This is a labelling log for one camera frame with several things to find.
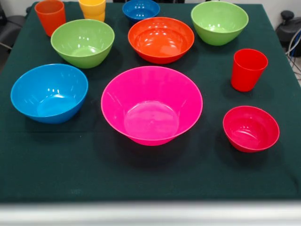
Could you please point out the small dark blue bowl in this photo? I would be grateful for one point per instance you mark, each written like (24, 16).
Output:
(141, 10)

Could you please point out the green plastic bowl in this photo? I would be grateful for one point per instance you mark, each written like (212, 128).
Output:
(219, 23)
(82, 44)

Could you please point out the large pink bowl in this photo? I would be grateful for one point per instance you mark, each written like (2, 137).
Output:
(150, 106)

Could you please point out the large orange bowl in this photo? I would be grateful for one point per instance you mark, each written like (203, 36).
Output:
(161, 42)

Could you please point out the dark green table cloth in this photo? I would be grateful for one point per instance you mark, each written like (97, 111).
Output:
(70, 164)

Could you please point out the small crimson bowl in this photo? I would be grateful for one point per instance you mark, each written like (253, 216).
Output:
(250, 129)

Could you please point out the red plastic cup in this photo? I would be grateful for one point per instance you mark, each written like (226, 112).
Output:
(247, 73)

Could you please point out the light blue bowl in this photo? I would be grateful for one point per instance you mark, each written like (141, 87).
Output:
(47, 94)

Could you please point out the yellow plastic cup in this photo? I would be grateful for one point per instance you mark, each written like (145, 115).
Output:
(95, 17)
(91, 5)

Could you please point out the orange plastic cup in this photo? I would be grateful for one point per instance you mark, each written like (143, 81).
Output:
(50, 18)

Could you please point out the black chair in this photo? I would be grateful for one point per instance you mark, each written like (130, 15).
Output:
(11, 28)

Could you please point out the black round pedestal base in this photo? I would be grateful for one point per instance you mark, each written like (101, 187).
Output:
(288, 28)

